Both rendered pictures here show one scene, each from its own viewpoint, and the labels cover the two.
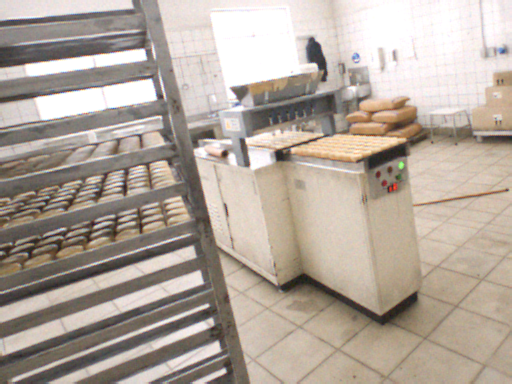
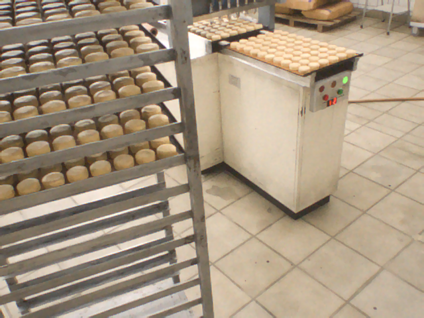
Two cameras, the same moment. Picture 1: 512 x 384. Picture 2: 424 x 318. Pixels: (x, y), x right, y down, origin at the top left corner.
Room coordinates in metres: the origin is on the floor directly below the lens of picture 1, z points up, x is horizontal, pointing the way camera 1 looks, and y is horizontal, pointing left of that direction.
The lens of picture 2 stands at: (-0.03, 0.19, 1.61)
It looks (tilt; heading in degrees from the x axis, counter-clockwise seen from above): 32 degrees down; 4
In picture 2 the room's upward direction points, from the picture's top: 4 degrees counter-clockwise
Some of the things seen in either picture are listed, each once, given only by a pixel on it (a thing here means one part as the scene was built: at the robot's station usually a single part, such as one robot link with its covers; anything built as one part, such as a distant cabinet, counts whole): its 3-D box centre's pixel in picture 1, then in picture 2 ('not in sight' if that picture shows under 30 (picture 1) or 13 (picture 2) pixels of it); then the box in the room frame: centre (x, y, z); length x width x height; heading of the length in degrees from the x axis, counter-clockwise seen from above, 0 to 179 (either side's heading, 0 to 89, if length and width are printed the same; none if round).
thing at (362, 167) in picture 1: (261, 150); (194, 35); (2.58, 0.40, 0.87); 2.01 x 0.03 x 0.07; 36
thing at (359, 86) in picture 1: (357, 84); not in sight; (6.96, -0.75, 0.93); 0.99 x 0.38 x 1.09; 41
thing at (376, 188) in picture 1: (388, 177); (330, 91); (1.86, -0.29, 0.77); 0.24 x 0.04 x 0.14; 126
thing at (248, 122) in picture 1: (285, 125); (222, 10); (2.57, 0.22, 1.01); 0.72 x 0.33 x 0.34; 126
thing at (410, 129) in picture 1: (400, 131); (328, 9); (5.87, -1.17, 0.19); 0.72 x 0.42 x 0.15; 135
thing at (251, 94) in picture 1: (278, 88); not in sight; (2.57, 0.22, 1.25); 0.56 x 0.29 x 0.14; 126
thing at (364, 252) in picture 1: (349, 222); (277, 124); (2.16, -0.07, 0.45); 0.70 x 0.34 x 0.90; 36
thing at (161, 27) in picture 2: (230, 149); (158, 26); (2.84, 0.67, 0.88); 1.28 x 0.01 x 0.07; 36
